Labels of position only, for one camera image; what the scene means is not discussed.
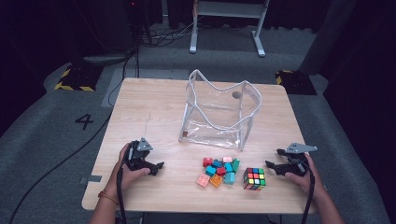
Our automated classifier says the grey tape piece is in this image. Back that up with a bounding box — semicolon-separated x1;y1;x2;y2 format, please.
79;175;103;185

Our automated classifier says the left hand-held gripper black cable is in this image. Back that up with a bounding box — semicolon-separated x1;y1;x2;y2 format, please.
115;166;128;224

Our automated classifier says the grey upright post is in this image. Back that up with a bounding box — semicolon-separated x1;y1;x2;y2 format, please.
299;0;358;76

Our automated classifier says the person's right hand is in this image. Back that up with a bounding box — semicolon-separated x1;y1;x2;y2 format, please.
284;152;325;201

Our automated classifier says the orange toy brick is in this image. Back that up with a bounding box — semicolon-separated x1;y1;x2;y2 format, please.
209;174;224;189

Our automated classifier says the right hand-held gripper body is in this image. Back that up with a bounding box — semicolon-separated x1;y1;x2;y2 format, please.
279;142;318;178

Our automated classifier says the black yellow striped base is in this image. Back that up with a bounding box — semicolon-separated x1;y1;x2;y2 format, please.
54;63;105;92
275;69;318;96

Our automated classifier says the large pink toy brick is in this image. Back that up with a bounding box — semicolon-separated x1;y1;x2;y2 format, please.
196;173;212;189

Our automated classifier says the black equipment stand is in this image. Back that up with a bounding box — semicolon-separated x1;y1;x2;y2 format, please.
124;0;153;48

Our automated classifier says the bundle of floor cables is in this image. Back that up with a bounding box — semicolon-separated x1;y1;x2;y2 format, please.
139;18;200;48

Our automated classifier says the right hand-held gripper black cable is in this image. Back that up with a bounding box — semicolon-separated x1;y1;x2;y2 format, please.
300;161;317;224

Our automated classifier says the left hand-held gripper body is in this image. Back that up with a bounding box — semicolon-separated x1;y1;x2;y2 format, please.
122;137;154;172

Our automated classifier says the hand-held gripper black cable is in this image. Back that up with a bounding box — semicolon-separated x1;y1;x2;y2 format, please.
115;166;128;224
300;161;317;224

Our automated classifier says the multicoloured puzzle cube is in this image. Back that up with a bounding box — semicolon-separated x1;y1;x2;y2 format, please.
242;167;267;191

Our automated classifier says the black floor cable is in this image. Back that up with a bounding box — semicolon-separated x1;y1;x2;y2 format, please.
7;46;141;224

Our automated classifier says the orange bracelet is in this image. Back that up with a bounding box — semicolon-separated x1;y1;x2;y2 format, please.
97;189;120;205

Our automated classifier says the person's left hand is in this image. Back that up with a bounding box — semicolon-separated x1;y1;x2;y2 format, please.
109;143;151;194

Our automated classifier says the large teal toy brick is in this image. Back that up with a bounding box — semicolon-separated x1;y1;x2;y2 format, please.
223;172;236;186

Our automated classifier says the grey flat stand base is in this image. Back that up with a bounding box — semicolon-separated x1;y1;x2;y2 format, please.
82;53;134;66

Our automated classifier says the person's dark clothing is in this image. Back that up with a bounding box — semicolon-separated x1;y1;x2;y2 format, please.
141;212;281;224

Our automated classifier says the white metal desk frame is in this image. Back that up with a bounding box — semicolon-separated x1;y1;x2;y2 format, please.
189;0;271;58

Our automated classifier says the clear plastic bag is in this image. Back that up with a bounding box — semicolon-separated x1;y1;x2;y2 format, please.
177;68;263;152

